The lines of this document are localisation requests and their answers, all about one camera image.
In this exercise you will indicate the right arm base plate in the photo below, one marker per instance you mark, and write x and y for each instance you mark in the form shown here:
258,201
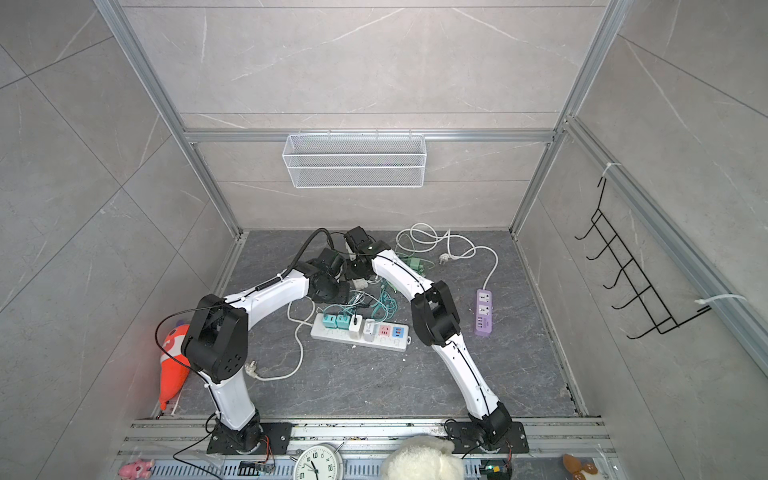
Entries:
470,438

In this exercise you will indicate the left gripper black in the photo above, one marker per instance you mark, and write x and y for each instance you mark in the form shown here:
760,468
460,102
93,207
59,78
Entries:
343,296

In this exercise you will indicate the aluminium front rail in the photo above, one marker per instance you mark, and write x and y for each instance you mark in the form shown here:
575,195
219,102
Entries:
535,449

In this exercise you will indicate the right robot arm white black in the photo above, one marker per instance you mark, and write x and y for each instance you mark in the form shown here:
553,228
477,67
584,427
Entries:
436,323

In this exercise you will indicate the white charger with black cable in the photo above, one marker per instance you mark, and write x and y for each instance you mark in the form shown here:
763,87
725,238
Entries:
356,326

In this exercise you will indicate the white 66W charger with cable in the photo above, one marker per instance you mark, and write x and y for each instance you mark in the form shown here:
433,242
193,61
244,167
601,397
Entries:
375,309

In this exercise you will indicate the brown plush toy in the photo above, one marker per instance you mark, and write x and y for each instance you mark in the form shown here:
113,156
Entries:
581,470

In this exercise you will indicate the red toy vacuum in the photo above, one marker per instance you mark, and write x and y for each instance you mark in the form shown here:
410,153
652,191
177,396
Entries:
174,366

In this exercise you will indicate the white wire mesh basket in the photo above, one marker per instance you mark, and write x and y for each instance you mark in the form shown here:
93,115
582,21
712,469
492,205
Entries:
355,160

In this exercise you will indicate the white multicolour power strip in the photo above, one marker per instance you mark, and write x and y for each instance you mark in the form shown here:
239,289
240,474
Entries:
362,332

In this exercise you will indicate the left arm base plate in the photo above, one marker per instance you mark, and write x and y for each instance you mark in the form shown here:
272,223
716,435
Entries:
255,438

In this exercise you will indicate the teal charger plug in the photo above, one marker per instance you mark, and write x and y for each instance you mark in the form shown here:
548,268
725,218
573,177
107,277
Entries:
343,321
329,321

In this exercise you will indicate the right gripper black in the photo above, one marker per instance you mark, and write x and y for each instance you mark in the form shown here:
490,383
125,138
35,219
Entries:
349,271

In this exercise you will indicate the white analog clock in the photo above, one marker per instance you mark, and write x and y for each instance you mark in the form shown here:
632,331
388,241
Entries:
319,462

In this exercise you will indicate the white plush toy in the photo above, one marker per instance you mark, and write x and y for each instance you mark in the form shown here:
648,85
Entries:
423,458

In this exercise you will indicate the pink toy pig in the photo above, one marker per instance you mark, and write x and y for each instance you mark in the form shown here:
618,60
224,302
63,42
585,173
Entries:
140,469

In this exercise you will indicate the purple small power strip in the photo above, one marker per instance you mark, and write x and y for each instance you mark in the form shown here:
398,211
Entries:
483,313

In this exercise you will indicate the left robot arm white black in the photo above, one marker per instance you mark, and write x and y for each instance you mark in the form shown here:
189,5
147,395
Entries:
216,343

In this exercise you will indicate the black wire hook rack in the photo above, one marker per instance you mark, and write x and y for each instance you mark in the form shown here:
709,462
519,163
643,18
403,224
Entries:
631,273

